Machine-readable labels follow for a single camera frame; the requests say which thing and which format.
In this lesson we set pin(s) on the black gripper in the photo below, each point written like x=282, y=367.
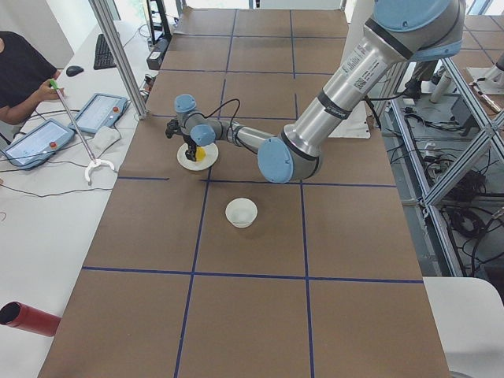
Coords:
x=189, y=142

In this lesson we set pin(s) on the yellow lemon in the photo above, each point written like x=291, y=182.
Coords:
x=200, y=154

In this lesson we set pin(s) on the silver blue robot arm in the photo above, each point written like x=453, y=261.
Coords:
x=395, y=32

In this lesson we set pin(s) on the white plate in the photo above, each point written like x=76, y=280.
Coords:
x=212, y=153

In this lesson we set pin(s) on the white bowl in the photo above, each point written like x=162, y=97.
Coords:
x=241, y=212

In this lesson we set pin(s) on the person's hand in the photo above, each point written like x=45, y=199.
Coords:
x=47, y=92

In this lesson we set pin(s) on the white crumpled cloth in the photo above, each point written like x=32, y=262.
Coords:
x=104, y=138

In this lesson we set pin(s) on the reacher grabber tool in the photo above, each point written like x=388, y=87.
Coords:
x=94, y=161

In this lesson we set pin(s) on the blue teach pendant far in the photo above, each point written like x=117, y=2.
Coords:
x=102, y=110

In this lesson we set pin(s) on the blue teach pendant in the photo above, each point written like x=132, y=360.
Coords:
x=38, y=145
x=102, y=110

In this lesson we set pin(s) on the black box on table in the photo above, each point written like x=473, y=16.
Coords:
x=156, y=56

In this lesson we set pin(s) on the black keyboard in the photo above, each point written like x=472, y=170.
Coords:
x=103, y=58

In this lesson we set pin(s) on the black computer mouse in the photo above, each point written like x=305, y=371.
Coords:
x=73, y=70

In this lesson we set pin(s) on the blue teach pendant near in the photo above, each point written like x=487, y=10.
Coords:
x=38, y=145

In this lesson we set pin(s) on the person in black shirt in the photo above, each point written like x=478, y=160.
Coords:
x=23, y=70

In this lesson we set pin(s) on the red cylinder tube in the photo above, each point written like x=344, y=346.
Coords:
x=23, y=317

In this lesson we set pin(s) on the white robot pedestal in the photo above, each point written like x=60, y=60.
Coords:
x=362, y=65

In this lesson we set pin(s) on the aluminium frame post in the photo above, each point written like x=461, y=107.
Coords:
x=105, y=21

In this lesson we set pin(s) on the aluminium frame rail right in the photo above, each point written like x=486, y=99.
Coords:
x=434, y=192

